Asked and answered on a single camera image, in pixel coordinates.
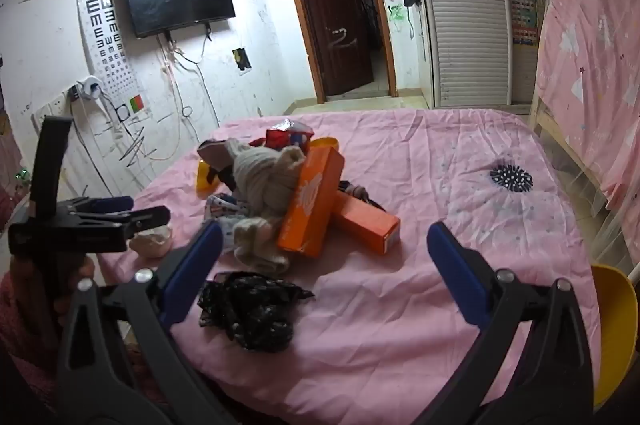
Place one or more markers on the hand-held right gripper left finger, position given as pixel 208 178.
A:
pixel 192 275

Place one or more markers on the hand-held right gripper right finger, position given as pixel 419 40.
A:
pixel 460 275

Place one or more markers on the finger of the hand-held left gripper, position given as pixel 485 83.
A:
pixel 114 204
pixel 150 217

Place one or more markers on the black lace cloth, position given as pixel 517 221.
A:
pixel 255 310

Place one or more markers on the long orange box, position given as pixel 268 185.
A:
pixel 367 225

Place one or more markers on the cream knitted cloth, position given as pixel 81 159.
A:
pixel 265 185

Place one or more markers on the large orange box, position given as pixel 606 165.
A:
pixel 310 205

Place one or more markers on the yellow plastic bin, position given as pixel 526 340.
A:
pixel 617 330

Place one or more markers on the person's left forearm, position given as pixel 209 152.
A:
pixel 25 345

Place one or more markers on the person's left hand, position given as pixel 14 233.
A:
pixel 86 270

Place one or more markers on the yellow plastic bowl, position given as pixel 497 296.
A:
pixel 205 180

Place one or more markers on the pink printed blanket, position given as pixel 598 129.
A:
pixel 400 305

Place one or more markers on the white patterned cloth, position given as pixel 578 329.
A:
pixel 225 207

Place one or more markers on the grey pink cloth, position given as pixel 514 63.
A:
pixel 215 152

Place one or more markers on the dark striped cloth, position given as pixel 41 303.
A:
pixel 357 192

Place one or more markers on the white eye chart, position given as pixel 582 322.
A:
pixel 107 40

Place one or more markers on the red snack packet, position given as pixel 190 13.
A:
pixel 285 136

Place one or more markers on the white louvred wardrobe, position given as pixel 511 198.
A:
pixel 465 30

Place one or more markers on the pink printed curtain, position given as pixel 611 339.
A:
pixel 595 55

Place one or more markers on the dark brown door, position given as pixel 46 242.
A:
pixel 332 15

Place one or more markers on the colourful grid poster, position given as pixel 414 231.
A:
pixel 521 7

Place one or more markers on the white wall socket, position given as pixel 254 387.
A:
pixel 50 111

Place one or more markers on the open wall socket box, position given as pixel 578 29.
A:
pixel 242 59

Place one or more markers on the brown wooden door frame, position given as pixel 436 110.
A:
pixel 381 30

